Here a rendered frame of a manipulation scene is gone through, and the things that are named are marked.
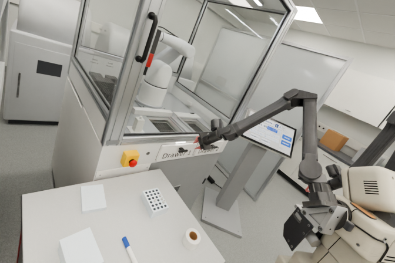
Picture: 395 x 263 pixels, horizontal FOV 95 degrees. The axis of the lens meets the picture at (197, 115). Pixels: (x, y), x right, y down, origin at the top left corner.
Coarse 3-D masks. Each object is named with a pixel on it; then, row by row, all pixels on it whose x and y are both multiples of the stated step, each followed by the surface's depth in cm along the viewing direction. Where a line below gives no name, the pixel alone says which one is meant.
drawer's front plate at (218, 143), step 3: (216, 141) 142; (219, 141) 144; (222, 141) 147; (198, 144) 129; (210, 144) 138; (213, 144) 140; (216, 144) 143; (219, 144) 146; (219, 147) 149; (195, 150) 130; (198, 150) 131; (201, 150) 133; (204, 150) 136; (207, 150) 139; (213, 150) 145; (195, 153) 130; (198, 153) 133; (201, 153) 135; (204, 153) 138; (207, 153) 142
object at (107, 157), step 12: (72, 84) 133; (72, 96) 125; (72, 108) 123; (84, 108) 106; (84, 120) 103; (84, 132) 102; (96, 144) 87; (132, 144) 92; (144, 144) 97; (156, 144) 103; (96, 156) 86; (108, 156) 87; (120, 156) 91; (144, 156) 102; (156, 156) 108; (96, 168) 86; (108, 168) 90
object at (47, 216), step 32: (64, 192) 75; (128, 192) 88; (160, 192) 96; (32, 224) 61; (64, 224) 65; (96, 224) 69; (128, 224) 74; (160, 224) 80; (192, 224) 86; (32, 256) 54; (128, 256) 64; (160, 256) 69; (192, 256) 73
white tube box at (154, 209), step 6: (144, 192) 87; (150, 192) 89; (156, 192) 90; (144, 198) 86; (150, 198) 85; (156, 198) 87; (144, 204) 85; (150, 204) 82; (156, 204) 85; (162, 204) 85; (150, 210) 81; (156, 210) 81; (162, 210) 83; (150, 216) 81; (156, 216) 83
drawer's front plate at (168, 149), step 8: (168, 144) 109; (176, 144) 113; (184, 144) 117; (192, 144) 122; (160, 152) 106; (168, 152) 110; (176, 152) 116; (184, 152) 121; (192, 152) 127; (160, 160) 110
